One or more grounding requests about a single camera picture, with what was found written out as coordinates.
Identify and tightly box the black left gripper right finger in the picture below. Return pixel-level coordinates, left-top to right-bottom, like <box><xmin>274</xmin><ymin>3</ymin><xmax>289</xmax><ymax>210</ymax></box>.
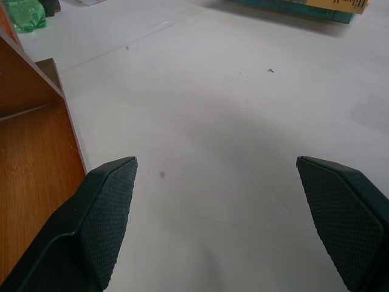
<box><xmin>296</xmin><ymin>156</ymin><xmax>389</xmax><ymax>292</ymax></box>

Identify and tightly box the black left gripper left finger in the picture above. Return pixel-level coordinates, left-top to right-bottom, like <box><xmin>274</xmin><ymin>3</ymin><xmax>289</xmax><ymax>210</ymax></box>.
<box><xmin>0</xmin><ymin>156</ymin><xmax>139</xmax><ymax>292</ymax></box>

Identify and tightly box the wooden shelf unit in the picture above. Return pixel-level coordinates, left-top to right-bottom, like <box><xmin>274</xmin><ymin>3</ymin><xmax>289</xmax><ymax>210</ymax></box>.
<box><xmin>0</xmin><ymin>2</ymin><xmax>89</xmax><ymax>282</ymax></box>

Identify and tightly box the teal and yellow box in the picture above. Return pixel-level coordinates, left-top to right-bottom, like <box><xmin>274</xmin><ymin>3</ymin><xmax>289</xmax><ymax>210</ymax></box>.
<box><xmin>226</xmin><ymin>0</ymin><xmax>356</xmax><ymax>24</ymax></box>

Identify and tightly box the green plastic bottle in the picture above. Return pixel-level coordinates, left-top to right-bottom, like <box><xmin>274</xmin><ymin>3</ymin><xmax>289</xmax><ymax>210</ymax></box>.
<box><xmin>2</xmin><ymin>0</ymin><xmax>47</xmax><ymax>33</ymax></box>

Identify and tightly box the dark plastic bottle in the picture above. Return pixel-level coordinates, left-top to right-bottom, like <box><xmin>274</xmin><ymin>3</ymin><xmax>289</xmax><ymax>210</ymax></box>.
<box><xmin>39</xmin><ymin>0</ymin><xmax>61</xmax><ymax>18</ymax></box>

